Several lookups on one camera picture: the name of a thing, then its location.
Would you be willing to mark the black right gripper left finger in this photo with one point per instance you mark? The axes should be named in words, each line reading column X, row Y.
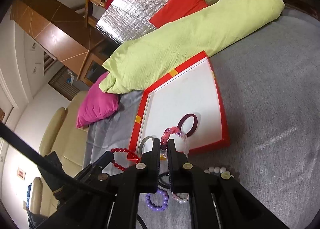
column 147, row 174

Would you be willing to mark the maroon bangle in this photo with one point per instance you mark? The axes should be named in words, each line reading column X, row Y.
column 188, row 124

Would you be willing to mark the magenta pillow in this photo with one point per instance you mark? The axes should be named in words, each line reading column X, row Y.
column 96, row 105

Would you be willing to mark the beige leather sofa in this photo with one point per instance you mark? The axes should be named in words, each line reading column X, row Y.
column 69, row 143

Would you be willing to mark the grey bed blanket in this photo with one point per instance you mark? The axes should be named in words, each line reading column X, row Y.
column 269, row 83

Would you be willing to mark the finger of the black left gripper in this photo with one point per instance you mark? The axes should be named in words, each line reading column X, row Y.
column 103, row 161

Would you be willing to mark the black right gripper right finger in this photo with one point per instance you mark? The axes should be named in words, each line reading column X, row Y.
column 180, row 178

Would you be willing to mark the light green folded duvet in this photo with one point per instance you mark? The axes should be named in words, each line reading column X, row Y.
column 137, row 64

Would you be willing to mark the red shallow box tray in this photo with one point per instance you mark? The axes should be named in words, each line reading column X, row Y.
column 191, row 87

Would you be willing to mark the red cushion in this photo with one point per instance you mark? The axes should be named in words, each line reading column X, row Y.
column 176, row 9

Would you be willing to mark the brown wooden cabinet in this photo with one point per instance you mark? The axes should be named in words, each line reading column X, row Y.
column 62, row 33

